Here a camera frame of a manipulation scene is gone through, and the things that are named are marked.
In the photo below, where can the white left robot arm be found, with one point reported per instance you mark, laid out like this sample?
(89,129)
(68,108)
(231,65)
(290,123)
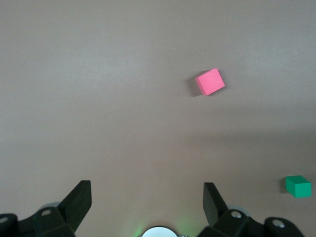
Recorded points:
(159,232)

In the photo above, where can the brown table mat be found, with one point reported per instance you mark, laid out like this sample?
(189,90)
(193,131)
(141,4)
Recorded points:
(98,98)

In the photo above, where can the green foam cube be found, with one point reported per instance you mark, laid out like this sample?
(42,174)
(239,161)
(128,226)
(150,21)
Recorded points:
(300,188)

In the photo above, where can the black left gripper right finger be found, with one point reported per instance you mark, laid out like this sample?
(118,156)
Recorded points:
(217,214)

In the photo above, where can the pink foam cube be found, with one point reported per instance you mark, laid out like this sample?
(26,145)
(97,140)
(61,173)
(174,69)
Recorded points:
(211,82)

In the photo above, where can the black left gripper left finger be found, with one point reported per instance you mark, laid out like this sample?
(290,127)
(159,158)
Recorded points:
(71,212)

